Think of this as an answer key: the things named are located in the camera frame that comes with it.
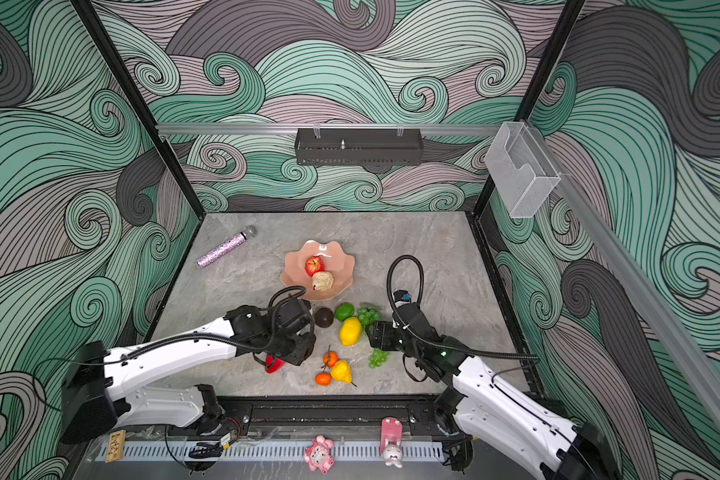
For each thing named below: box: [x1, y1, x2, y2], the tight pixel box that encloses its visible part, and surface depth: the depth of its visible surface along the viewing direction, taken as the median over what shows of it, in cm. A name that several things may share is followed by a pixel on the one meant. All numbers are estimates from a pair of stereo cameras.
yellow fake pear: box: [330, 360, 357, 388], surface depth 79 cm
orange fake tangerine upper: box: [323, 350, 340, 368], surface depth 83 cm
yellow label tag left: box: [105, 430, 127, 463], surface depth 70 cm
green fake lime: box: [334, 302, 355, 322], surface depth 91 cm
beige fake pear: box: [312, 271, 334, 291], surface depth 96 cm
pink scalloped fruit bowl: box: [280, 240, 355, 301], surface depth 103 cm
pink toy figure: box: [304, 435, 334, 474], surface depth 67 cm
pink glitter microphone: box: [196, 225, 258, 268], surface depth 109 cm
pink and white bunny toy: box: [380, 416, 403, 468], surface depth 72 cm
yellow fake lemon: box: [339, 317, 362, 347], surface depth 87 cm
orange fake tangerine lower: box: [315, 371, 331, 386], surface depth 79 cm
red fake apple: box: [304, 255, 326, 277], surface depth 99 cm
